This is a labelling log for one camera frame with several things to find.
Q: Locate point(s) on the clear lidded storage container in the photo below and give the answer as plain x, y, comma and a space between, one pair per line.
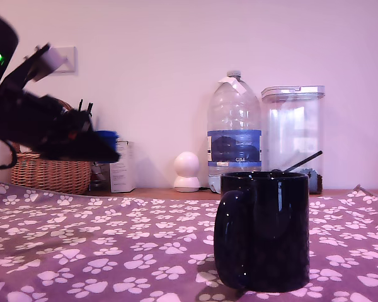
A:
292, 126

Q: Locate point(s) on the small white round camera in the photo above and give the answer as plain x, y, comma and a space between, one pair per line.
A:
186, 165

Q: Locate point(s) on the white cardboard box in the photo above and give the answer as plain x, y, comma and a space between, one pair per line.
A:
123, 173

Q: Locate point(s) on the purple paw print cloth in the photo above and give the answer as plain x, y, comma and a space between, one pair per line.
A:
129, 245

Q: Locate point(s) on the black glossy coffee mug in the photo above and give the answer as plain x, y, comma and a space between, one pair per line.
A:
274, 232

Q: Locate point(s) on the large clear water bottle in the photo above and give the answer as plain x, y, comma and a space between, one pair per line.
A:
233, 119

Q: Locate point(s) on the blue coffee capsule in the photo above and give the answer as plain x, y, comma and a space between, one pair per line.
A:
108, 140

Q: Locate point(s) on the white wall switch plate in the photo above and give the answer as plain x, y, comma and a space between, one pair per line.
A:
70, 59

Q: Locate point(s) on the white camera box on bracket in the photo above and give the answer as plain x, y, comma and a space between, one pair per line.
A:
52, 59

